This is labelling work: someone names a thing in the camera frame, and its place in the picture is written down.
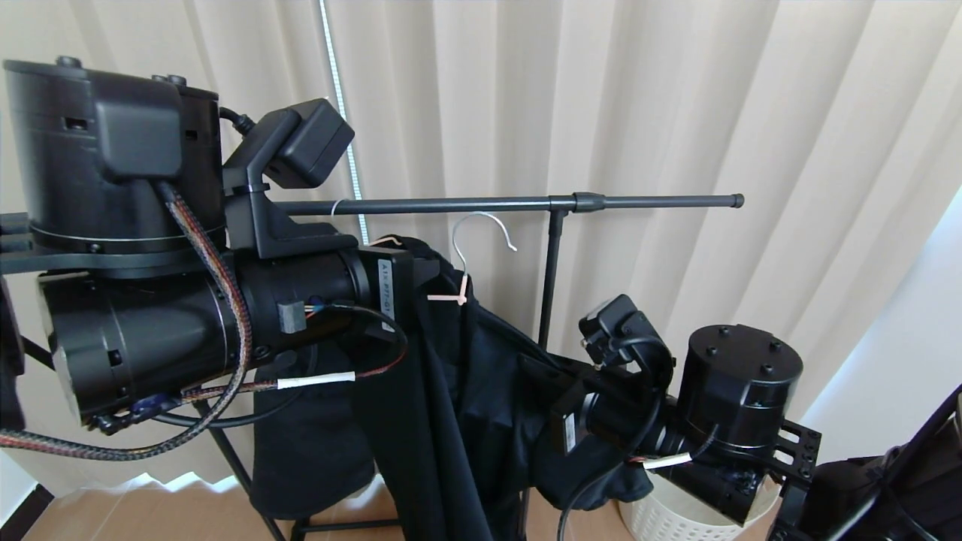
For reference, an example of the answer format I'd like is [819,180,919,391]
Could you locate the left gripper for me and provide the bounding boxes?
[240,248,440,361]

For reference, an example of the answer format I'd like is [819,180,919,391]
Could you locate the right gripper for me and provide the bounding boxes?
[549,391,681,455]

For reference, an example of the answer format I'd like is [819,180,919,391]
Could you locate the pink clothes hanger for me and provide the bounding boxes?
[427,212,519,306]
[331,198,404,249]

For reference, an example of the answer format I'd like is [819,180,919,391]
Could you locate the black garment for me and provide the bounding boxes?
[349,274,655,541]

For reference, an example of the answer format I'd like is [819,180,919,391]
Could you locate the black shorts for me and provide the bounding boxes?
[250,235,459,521]

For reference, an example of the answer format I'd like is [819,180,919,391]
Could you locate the white laundry basket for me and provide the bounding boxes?
[618,473,782,541]

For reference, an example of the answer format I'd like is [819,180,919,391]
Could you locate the black clothes rack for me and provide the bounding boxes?
[197,192,745,541]

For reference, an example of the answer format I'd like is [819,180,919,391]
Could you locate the beige curtain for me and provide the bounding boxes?
[0,0,962,497]

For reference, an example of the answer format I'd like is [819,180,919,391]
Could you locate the black cable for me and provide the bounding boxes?
[219,107,258,138]
[556,337,675,541]
[823,385,962,541]

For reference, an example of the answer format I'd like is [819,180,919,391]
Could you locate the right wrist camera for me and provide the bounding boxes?
[579,295,675,393]

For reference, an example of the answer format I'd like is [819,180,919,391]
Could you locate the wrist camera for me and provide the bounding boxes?
[222,98,358,260]
[579,295,675,393]

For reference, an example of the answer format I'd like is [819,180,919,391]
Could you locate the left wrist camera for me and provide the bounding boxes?
[222,98,358,260]

